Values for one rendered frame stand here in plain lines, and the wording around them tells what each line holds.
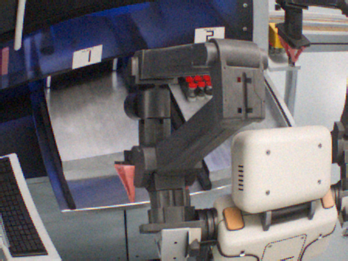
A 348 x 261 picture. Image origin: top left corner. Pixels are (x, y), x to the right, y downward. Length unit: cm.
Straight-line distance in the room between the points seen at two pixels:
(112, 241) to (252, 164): 137
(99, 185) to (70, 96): 33
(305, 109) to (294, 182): 225
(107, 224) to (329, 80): 166
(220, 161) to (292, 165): 69
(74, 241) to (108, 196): 73
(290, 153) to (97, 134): 82
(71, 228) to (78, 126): 56
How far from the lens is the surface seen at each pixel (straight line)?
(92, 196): 213
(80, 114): 234
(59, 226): 275
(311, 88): 395
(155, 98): 171
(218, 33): 240
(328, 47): 277
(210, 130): 144
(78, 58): 230
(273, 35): 248
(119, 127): 230
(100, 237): 283
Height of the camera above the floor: 243
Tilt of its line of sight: 42 degrees down
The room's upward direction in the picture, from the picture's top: 4 degrees clockwise
